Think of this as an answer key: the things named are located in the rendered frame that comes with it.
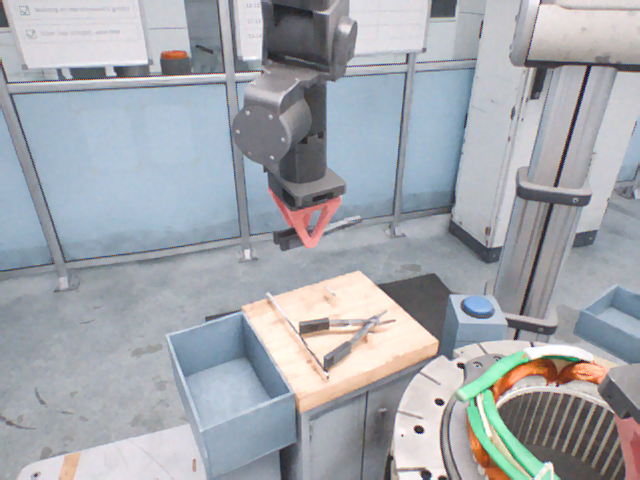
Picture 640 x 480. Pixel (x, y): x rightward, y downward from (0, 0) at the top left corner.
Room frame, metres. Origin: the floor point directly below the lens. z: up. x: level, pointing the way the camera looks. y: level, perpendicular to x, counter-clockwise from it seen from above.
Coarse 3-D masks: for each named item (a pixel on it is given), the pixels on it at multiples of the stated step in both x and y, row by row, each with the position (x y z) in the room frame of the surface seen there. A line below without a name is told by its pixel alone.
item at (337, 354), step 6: (348, 342) 0.41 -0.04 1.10; (336, 348) 0.40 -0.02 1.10; (342, 348) 0.40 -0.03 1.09; (348, 348) 0.41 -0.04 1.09; (330, 354) 0.39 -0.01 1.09; (336, 354) 0.39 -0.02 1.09; (342, 354) 0.40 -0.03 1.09; (324, 360) 0.39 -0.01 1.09; (330, 360) 0.39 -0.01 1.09; (336, 360) 0.39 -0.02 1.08; (324, 366) 0.39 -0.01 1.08; (330, 366) 0.39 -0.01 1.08
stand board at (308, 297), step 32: (320, 288) 0.56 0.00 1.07; (352, 288) 0.56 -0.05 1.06; (256, 320) 0.49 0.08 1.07; (288, 352) 0.43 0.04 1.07; (320, 352) 0.43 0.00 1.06; (352, 352) 0.43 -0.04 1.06; (384, 352) 0.43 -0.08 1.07; (416, 352) 0.43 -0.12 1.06; (320, 384) 0.38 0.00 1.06; (352, 384) 0.39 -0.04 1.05
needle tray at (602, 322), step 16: (624, 288) 0.57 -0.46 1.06; (592, 304) 0.53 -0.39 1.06; (608, 304) 0.57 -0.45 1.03; (624, 304) 0.56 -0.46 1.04; (576, 320) 0.51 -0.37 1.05; (592, 320) 0.50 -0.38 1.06; (608, 320) 0.54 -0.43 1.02; (624, 320) 0.54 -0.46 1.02; (592, 336) 0.49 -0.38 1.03; (608, 336) 0.48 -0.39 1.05; (624, 336) 0.47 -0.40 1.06; (608, 352) 0.47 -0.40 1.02; (624, 352) 0.46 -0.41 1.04
